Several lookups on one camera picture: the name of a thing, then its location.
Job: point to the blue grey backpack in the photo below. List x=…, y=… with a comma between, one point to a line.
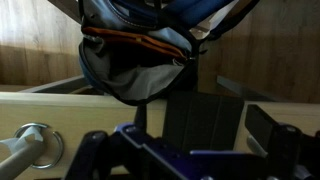
x=140, y=80

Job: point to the cardboard tube on metal holder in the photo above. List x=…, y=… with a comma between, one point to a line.
x=20, y=153

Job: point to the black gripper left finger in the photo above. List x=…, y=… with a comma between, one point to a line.
x=93, y=156

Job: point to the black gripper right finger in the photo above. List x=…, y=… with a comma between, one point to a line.
x=283, y=150

